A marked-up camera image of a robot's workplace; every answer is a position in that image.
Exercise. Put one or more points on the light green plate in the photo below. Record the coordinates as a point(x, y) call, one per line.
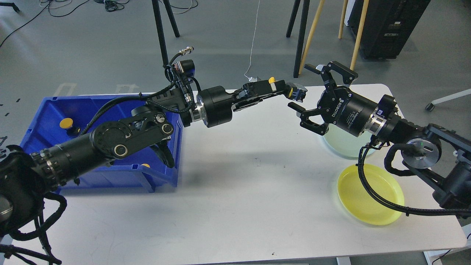
point(344, 144)

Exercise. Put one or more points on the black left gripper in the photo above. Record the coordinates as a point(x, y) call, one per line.
point(218, 105)

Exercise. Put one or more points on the wooden easel legs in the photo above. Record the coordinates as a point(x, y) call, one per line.
point(330, 30)

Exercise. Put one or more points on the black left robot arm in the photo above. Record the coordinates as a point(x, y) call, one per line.
point(121, 128)

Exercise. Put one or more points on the black cabinet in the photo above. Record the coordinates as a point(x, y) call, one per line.
point(388, 25)

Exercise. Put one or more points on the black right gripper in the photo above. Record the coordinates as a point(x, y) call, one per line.
point(346, 110)

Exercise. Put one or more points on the blue plastic bin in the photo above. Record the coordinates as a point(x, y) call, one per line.
point(44, 132)

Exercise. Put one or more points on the black tripod stand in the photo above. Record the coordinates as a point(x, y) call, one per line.
point(159, 26)
point(302, 30)

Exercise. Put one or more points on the white chair base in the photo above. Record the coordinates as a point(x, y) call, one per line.
point(434, 102)

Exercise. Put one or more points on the yellow plate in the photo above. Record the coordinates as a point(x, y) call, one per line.
point(360, 204)

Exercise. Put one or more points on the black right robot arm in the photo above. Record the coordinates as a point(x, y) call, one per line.
point(413, 151)

